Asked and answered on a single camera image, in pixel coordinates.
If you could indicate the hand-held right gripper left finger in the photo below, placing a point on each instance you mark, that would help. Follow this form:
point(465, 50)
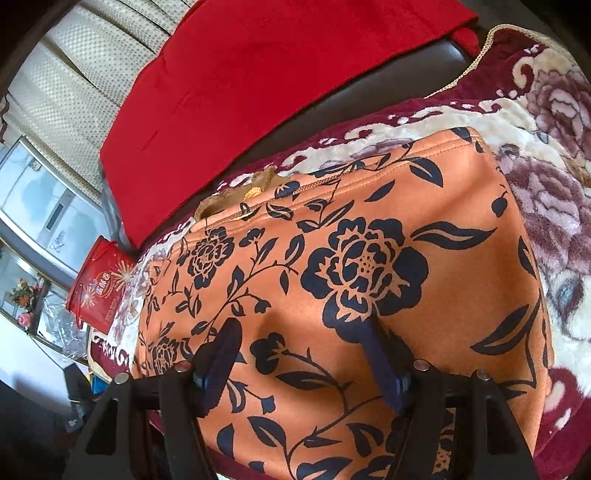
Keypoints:
point(221, 357)

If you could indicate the white textured curtain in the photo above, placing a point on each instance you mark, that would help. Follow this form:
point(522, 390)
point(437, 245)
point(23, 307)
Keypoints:
point(64, 78)

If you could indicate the floral plush blanket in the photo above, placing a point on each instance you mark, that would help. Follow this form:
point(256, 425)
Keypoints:
point(554, 194)

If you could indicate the flower bouquet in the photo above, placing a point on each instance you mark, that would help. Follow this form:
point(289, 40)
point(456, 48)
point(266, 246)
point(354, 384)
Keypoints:
point(25, 300)

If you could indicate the brown leather sofa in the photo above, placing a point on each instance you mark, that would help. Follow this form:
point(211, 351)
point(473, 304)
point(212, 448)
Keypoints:
point(392, 78)

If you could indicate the red cloth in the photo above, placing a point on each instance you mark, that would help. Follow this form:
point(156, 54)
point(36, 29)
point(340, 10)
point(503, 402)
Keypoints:
point(254, 83)

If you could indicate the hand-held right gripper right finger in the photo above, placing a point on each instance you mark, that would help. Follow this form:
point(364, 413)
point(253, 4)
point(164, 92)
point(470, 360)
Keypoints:
point(383, 364)

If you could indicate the orange floral print garment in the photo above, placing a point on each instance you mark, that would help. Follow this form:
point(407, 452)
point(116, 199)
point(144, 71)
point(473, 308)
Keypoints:
point(415, 207)

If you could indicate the clear plastic bag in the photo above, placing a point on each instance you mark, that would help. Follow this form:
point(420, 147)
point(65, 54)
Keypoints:
point(62, 330)

